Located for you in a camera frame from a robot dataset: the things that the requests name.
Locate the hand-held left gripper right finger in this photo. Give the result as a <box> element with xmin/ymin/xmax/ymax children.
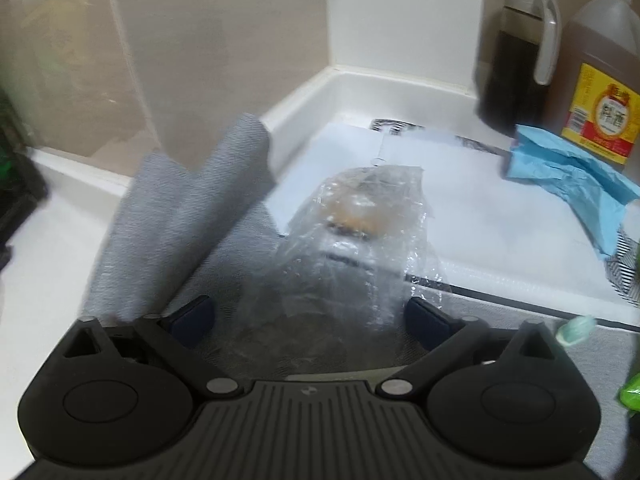
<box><xmin>375</xmin><ymin>296</ymin><xmax>558</xmax><ymax>397</ymax></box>

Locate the green snack packet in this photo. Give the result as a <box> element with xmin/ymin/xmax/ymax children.
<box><xmin>617</xmin><ymin>370</ymin><xmax>640</xmax><ymax>411</ymax></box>

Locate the dark sauce dispenser bottle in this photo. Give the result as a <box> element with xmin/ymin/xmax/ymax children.
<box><xmin>477</xmin><ymin>0</ymin><xmax>562</xmax><ymax>136</ymax></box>

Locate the black wire rack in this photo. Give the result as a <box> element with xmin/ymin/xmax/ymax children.
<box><xmin>0</xmin><ymin>85</ymin><xmax>51</xmax><ymax>261</ymax></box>

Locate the grey fabric mat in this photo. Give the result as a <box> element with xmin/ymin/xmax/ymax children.
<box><xmin>85</xmin><ymin>112</ymin><xmax>640</xmax><ymax>480</ymax></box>

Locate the clear plastic bag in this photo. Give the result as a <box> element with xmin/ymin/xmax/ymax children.
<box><xmin>227</xmin><ymin>162</ymin><xmax>451</xmax><ymax>376</ymax></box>

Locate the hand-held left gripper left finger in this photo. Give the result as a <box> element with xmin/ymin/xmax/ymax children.
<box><xmin>60</xmin><ymin>294</ymin><xmax>246</xmax><ymax>398</ymax></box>

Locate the blue paper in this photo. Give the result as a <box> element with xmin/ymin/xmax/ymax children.
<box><xmin>502</xmin><ymin>124</ymin><xmax>640</xmax><ymax>261</ymax></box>

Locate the pale green toothbrush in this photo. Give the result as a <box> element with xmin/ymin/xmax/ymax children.
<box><xmin>557</xmin><ymin>315</ymin><xmax>598</xmax><ymax>346</ymax></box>

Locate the amber cooking wine jug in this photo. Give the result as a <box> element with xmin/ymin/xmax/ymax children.
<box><xmin>542</xmin><ymin>0</ymin><xmax>640</xmax><ymax>166</ymax></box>

